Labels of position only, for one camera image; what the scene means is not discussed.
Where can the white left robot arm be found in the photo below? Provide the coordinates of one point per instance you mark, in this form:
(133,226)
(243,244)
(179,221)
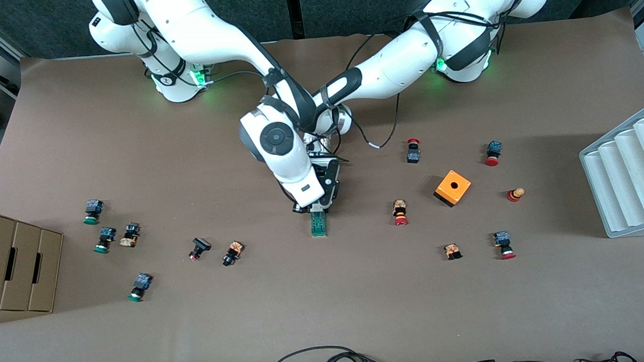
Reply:
(403,65)

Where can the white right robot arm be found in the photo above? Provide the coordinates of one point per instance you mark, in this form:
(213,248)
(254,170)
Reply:
(215,29)

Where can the red emergency stop orange block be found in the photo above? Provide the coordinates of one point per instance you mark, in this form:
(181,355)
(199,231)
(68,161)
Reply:
(400,213)

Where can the black square button red base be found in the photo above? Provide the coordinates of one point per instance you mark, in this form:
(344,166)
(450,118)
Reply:
(201,244)

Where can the brown paper table cover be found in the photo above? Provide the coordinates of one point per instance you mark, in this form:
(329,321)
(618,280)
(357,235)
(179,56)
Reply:
(198,324)

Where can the green pushbutton blue block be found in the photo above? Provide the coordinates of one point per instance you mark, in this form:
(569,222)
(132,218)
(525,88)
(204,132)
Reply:
(93,206)
(142,281)
(107,234)

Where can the red yellow emergency stop head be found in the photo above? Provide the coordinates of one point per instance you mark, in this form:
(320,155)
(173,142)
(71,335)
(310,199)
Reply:
(514,195)

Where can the cardboard compartment box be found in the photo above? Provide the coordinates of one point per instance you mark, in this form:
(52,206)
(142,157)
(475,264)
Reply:
(25,266)

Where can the grey grooved tray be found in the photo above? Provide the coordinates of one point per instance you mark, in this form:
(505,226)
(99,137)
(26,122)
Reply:
(622,181)

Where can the orange button enclosure box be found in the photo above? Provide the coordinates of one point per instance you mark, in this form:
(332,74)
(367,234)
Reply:
(462,185)

